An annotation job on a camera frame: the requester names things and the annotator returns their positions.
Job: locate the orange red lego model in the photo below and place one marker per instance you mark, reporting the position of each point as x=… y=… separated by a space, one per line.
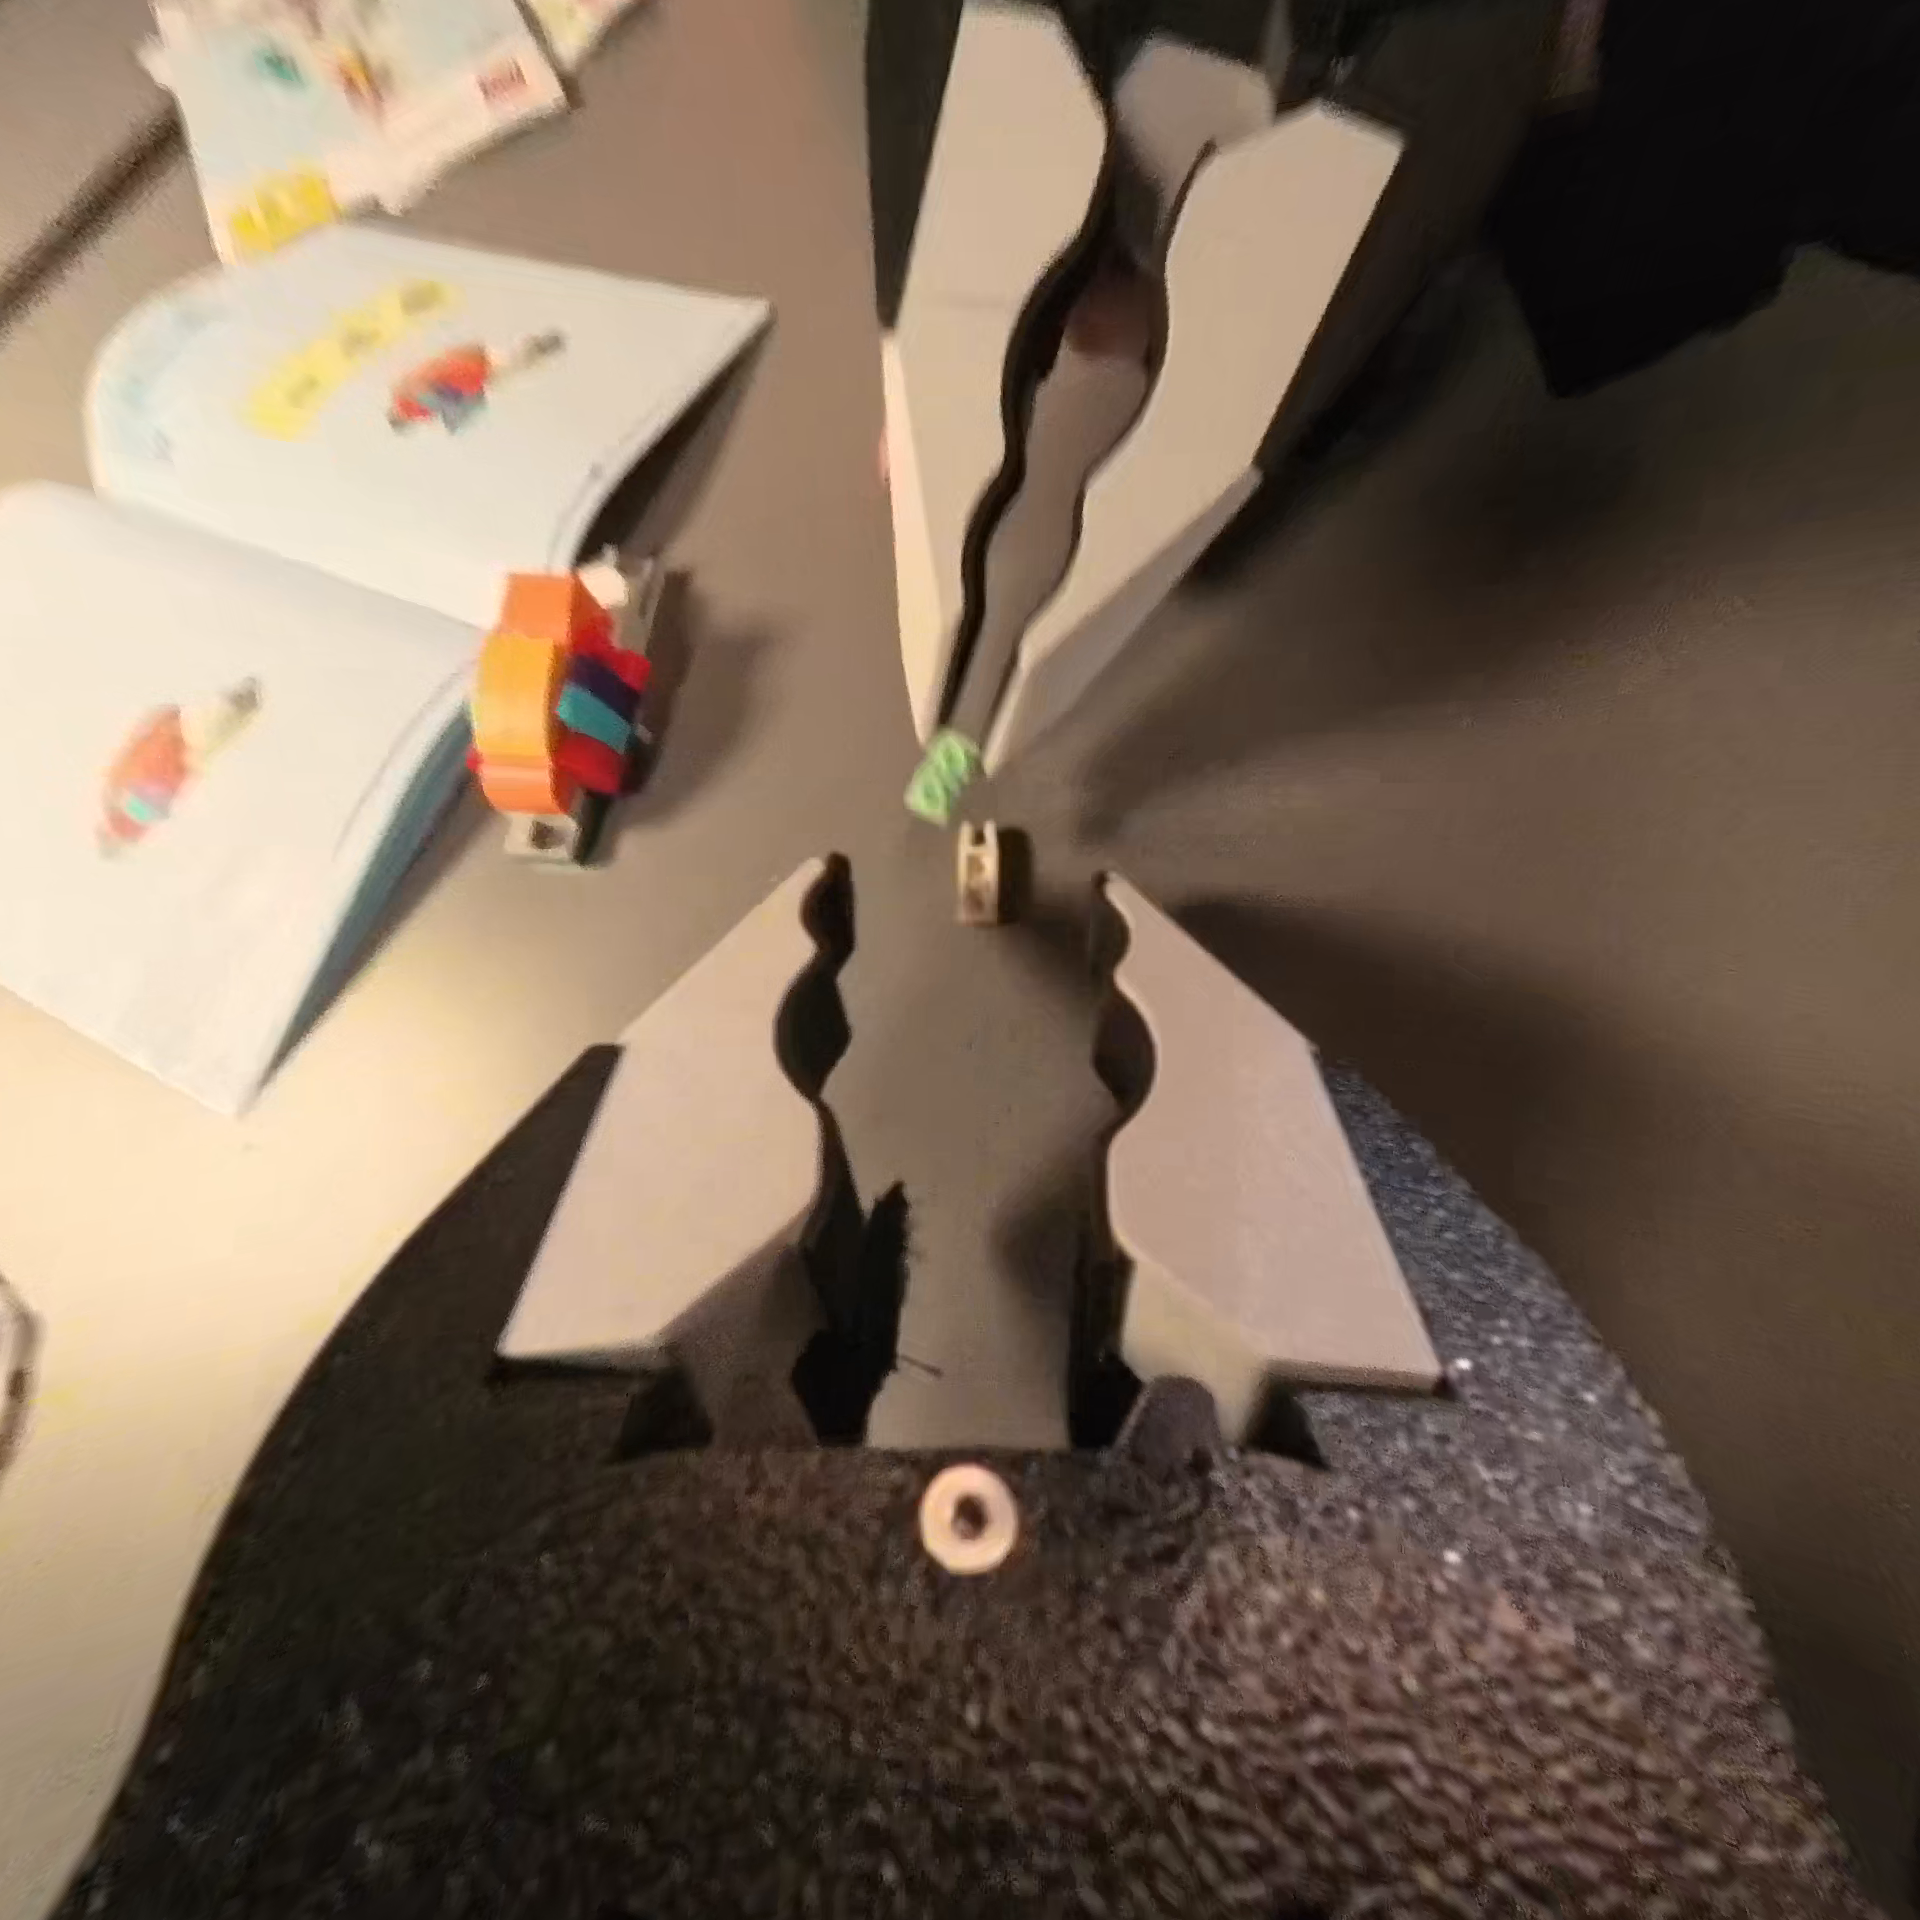
x=524 y=704

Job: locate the bird cover instruction booklet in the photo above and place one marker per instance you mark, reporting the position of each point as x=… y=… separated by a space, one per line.
x=346 y=105

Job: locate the person's right forearm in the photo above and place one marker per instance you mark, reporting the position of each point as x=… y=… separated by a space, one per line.
x=1724 y=150

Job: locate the cream lego plate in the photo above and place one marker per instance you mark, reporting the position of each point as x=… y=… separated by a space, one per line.
x=991 y=870

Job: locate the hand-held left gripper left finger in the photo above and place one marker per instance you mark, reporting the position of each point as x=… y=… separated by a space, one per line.
x=674 y=1201

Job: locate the pale green lego piece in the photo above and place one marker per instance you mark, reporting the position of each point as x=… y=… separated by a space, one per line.
x=945 y=772

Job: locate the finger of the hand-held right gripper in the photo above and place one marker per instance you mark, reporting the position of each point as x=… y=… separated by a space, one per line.
x=961 y=299
x=1243 y=299

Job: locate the small white instruction booklet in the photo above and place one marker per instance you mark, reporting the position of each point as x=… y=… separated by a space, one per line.
x=585 y=24

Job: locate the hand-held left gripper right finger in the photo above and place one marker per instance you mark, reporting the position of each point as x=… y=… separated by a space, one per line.
x=1276 y=1201

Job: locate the open lego instruction booklet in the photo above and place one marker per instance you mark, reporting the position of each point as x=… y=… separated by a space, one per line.
x=300 y=599

